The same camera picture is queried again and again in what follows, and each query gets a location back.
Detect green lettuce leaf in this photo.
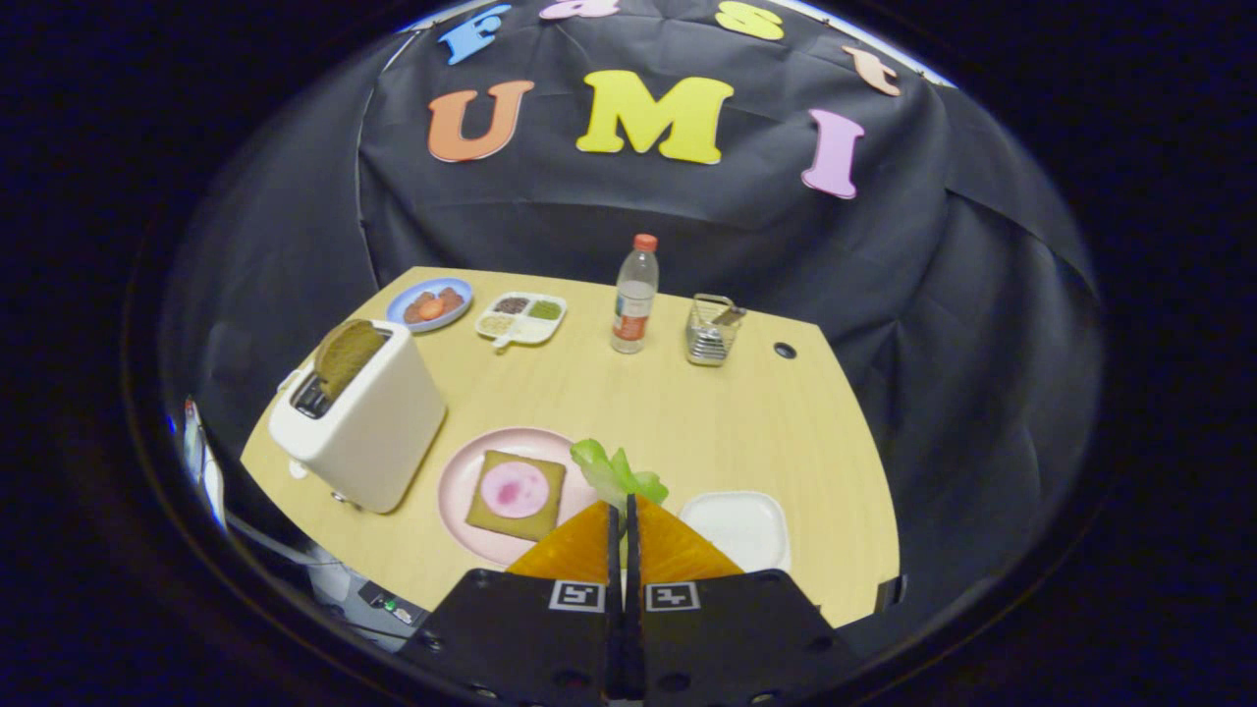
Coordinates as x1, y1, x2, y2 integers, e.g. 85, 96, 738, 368
570, 438, 671, 512

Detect white and blue packaging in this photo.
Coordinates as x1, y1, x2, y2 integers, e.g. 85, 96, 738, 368
180, 396, 229, 531

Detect square brown bread slice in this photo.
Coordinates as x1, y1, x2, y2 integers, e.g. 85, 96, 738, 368
465, 450, 568, 543

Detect metal wire basket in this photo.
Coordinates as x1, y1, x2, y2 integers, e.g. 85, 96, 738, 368
684, 293, 747, 368

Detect dark brown toast slice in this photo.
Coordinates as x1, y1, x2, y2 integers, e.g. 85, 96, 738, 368
312, 319, 387, 402

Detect white divided bean tray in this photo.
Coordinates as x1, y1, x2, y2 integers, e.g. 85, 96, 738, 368
475, 291, 569, 352

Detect clear bottle with orange cap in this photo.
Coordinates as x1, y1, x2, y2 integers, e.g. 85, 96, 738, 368
610, 233, 661, 355

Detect blue round plate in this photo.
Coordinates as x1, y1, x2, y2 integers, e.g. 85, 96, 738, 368
386, 277, 474, 334

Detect pink ham slice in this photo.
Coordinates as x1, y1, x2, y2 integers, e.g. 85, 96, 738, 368
479, 460, 550, 519

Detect white toaster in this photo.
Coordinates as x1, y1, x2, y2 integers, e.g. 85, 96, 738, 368
267, 317, 449, 515

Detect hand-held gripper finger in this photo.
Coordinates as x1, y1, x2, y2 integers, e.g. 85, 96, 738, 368
398, 499, 625, 707
625, 494, 865, 707

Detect pink round plate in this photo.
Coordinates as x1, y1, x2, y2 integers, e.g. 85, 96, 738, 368
437, 426, 602, 568

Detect small white square plate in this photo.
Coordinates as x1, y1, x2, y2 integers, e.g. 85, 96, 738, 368
678, 491, 792, 573

